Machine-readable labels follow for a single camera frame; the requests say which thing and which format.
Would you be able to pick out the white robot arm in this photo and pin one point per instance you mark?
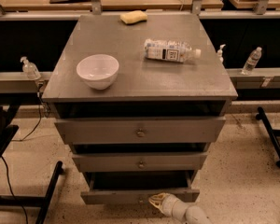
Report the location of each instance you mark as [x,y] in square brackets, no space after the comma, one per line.
[195,215]

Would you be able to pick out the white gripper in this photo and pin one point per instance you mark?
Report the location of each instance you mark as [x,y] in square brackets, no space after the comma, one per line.
[169,203]

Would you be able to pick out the white ceramic bowl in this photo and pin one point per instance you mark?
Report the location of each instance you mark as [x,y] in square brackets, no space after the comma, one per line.
[98,71]

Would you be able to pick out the black table leg left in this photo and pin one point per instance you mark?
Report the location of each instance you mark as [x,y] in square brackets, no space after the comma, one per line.
[41,202]

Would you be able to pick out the grey bottom drawer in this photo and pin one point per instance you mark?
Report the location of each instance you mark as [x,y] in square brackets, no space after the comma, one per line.
[137,187]

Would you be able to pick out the small pump dispenser bottle right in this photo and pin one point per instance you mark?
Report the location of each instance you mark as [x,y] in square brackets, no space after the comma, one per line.
[220,52]

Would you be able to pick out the clear pump dispenser bottle left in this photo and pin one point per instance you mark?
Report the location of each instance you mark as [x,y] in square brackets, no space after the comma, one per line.
[30,69]

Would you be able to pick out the yellow sponge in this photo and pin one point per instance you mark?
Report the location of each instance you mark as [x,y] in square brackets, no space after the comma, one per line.
[133,17]

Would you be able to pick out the black table leg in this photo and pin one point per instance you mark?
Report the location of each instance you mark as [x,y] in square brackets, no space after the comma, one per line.
[41,202]
[274,134]

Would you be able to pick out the grey wooden drawer cabinet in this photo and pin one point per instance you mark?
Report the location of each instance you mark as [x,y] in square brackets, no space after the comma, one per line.
[144,88]

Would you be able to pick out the grey drawer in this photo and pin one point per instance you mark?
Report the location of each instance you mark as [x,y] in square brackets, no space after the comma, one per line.
[137,187]
[139,162]
[137,131]

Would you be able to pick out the clear plastic water bottle lying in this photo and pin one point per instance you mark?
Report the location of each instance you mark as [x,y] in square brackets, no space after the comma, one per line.
[170,51]

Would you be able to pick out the grey middle drawer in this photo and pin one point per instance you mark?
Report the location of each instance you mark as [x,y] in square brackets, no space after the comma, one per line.
[139,162]

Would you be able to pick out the grey top drawer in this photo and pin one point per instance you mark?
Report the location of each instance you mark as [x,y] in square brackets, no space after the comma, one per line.
[137,131]

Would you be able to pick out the upright clear water bottle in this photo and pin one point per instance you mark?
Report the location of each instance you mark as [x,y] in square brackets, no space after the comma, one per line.
[252,61]

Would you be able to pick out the black table leg right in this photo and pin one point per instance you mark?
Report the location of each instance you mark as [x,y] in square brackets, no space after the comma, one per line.
[274,134]

